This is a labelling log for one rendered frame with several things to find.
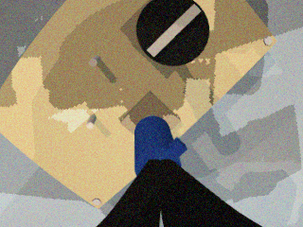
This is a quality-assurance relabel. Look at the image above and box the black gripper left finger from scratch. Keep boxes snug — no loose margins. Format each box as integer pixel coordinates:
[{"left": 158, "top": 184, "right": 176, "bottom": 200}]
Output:
[{"left": 96, "top": 159, "right": 164, "bottom": 227}]

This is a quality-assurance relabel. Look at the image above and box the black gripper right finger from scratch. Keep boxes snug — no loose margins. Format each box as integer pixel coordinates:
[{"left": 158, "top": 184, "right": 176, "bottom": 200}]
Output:
[{"left": 160, "top": 159, "right": 261, "bottom": 227}]

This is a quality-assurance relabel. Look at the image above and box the tan rectangular board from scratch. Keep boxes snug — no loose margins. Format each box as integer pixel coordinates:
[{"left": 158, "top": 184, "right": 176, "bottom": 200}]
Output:
[{"left": 0, "top": 0, "right": 277, "bottom": 209}]

